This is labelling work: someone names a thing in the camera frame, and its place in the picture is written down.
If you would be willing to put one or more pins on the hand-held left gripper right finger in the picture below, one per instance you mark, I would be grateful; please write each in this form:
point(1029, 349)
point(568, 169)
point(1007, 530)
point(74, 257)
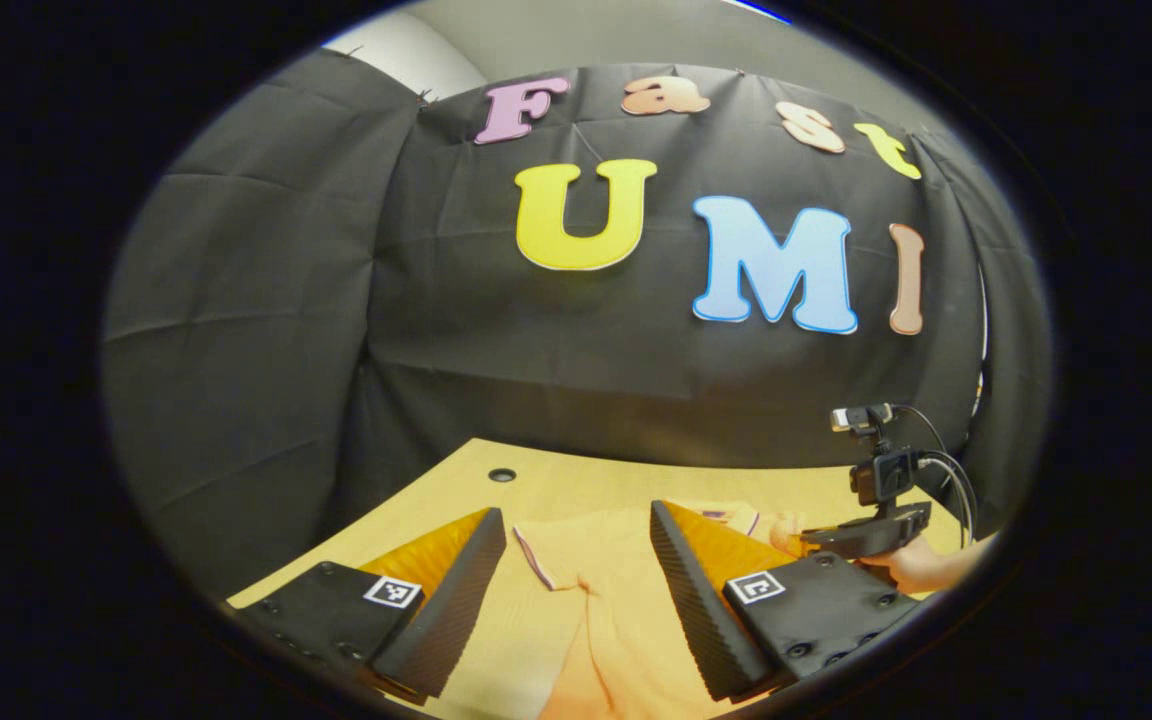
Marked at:
point(696, 620)

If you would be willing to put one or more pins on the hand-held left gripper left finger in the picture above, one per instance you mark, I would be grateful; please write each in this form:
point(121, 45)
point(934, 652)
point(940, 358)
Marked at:
point(456, 610)

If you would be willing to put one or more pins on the orange polo T-shirt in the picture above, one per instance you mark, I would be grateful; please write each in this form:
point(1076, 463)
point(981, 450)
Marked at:
point(616, 620)

